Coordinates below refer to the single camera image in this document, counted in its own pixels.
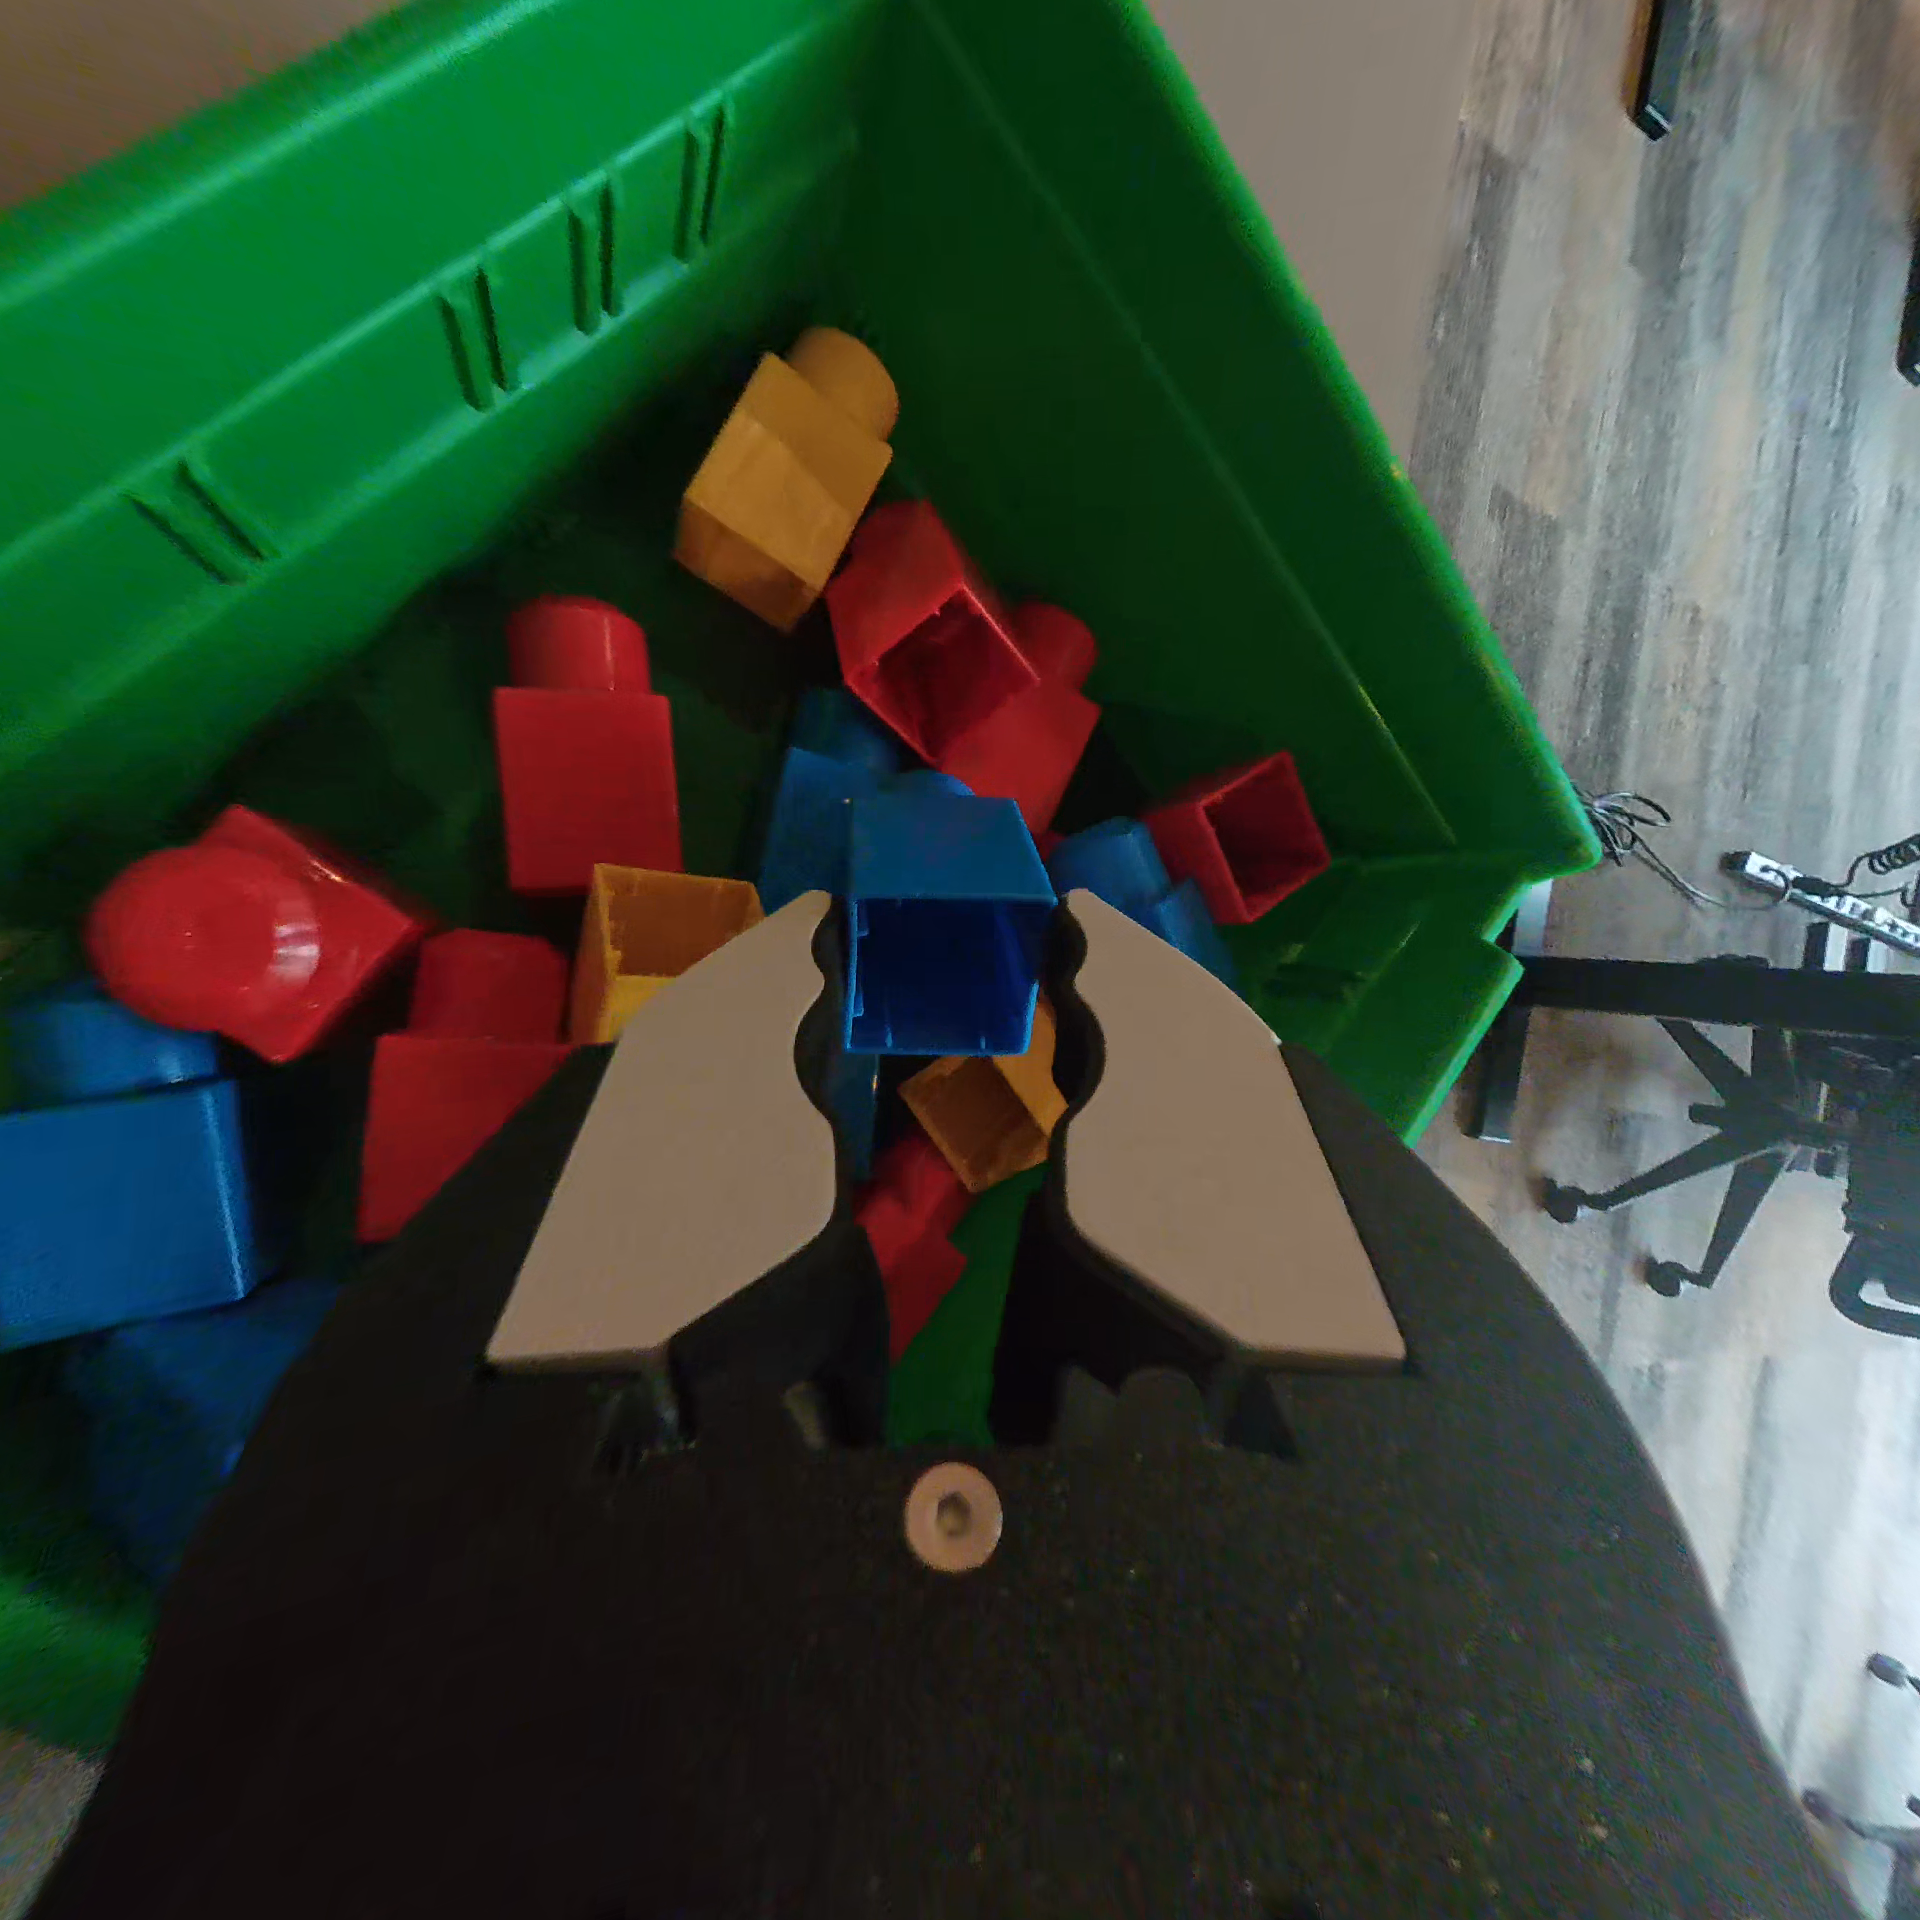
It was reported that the green plastic bin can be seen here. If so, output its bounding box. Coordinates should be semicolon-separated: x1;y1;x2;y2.
0;0;1604;1759

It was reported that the pile of coloured toy blocks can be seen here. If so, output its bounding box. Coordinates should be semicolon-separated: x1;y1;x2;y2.
0;328;1337;1593

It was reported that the black cable bundle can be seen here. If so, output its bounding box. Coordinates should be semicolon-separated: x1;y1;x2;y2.
1581;791;1728;909

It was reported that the white power strip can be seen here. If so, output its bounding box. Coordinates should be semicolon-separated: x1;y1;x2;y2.
1726;848;1920;954

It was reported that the blue toy block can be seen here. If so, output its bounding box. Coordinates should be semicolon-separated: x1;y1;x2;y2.
839;791;1057;1059

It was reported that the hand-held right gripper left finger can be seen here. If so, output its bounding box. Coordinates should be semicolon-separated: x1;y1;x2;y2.
485;891;846;1369

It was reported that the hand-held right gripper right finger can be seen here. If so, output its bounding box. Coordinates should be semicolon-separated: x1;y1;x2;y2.
1054;887;1413;1369

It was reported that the black office chair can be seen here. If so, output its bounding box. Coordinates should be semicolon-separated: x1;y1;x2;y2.
1545;1036;1920;1338

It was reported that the black desk leg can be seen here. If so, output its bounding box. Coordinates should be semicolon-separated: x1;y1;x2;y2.
1462;885;1920;1145

